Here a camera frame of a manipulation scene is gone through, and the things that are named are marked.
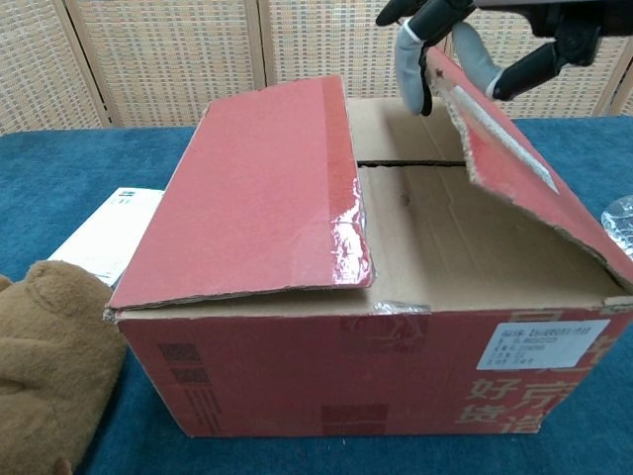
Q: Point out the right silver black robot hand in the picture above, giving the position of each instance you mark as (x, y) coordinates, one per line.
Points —
(413, 64)

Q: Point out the red cardboard box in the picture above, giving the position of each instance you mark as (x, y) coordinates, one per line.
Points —
(277, 366)

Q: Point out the woven bamboo folding screen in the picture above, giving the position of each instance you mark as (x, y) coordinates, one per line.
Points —
(173, 54)

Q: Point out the clear plastic wrap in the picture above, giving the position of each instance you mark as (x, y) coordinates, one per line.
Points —
(620, 227)

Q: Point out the white paper booklet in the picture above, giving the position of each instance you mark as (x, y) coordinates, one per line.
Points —
(109, 232)

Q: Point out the brown plush capybara toy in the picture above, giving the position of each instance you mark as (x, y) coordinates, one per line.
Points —
(49, 356)

